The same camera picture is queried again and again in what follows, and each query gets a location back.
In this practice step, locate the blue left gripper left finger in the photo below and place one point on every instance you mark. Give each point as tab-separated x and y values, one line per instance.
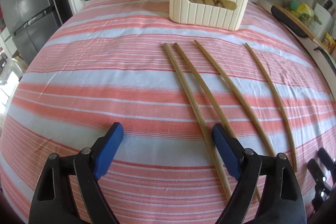
53	200

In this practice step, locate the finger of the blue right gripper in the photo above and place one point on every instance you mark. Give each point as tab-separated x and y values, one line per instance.
322	189
328	162

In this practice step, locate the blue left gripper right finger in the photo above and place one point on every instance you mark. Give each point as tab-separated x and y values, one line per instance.
281	199

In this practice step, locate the wooden cutting board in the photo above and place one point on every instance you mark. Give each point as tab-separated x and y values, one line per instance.
295	25

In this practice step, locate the plastic bag with produce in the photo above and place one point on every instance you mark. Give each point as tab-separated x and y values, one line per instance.
303	12

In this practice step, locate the pink striped tablecloth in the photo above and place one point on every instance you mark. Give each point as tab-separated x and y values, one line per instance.
107	64

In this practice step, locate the grey refrigerator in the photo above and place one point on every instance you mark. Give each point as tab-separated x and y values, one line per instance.
31	23

